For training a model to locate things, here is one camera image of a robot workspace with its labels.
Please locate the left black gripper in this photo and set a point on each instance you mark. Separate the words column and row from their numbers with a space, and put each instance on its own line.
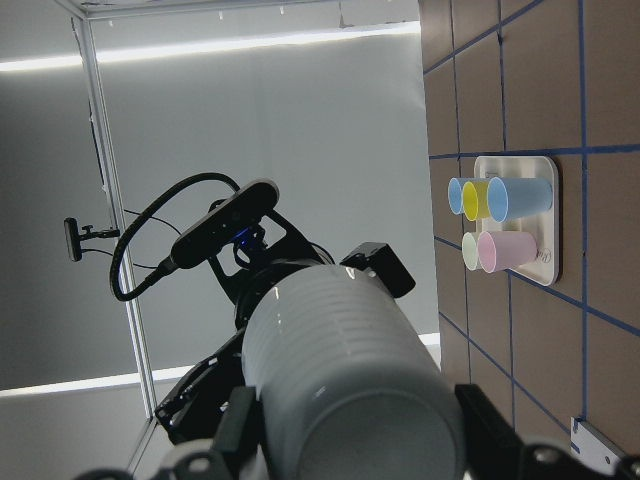
column 192, row 410

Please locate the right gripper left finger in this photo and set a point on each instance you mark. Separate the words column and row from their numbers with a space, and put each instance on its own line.
column 238, row 435

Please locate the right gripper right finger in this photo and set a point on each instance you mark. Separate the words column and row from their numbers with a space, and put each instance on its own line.
column 492, row 446

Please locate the pink plastic cup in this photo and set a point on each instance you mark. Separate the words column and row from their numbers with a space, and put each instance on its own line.
column 501, row 250

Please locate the pale green plastic cup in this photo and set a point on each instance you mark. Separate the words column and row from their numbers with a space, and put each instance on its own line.
column 469, row 248

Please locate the blue plastic cup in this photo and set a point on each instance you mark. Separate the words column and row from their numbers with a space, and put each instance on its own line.
column 455, row 194
column 513, row 198

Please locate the yellow plastic cup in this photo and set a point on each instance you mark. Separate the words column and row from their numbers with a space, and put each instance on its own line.
column 475, row 199

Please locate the white serving tray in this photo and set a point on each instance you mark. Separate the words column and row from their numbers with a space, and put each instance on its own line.
column 544, row 226

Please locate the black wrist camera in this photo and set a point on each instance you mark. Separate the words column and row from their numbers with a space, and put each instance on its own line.
column 217, row 228

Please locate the black webcam on frame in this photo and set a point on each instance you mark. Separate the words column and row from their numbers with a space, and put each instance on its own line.
column 74, row 237

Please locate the aluminium frame post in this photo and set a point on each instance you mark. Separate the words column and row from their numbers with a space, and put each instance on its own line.
column 83, row 31

